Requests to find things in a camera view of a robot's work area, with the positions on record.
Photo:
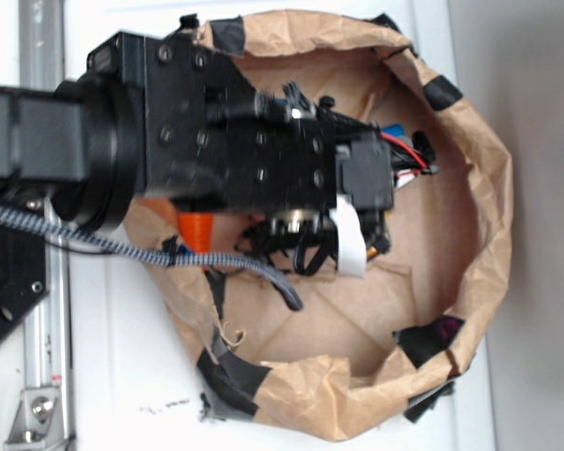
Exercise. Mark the metal corner bracket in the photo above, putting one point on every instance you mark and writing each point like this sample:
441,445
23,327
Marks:
42,421

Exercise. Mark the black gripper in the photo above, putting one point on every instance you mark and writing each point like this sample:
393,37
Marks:
323,181

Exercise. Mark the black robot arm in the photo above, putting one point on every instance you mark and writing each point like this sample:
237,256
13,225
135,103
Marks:
83,145

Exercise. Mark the orange plastic toy carrot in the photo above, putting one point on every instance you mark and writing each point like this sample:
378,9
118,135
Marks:
196,230

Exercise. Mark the blue plastic toy bottle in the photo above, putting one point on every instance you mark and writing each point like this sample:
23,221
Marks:
394,130

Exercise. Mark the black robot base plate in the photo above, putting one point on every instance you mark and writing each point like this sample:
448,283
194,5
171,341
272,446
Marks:
23,277

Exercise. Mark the aluminium extrusion rail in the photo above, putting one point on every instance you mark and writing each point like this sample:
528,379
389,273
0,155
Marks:
47,328

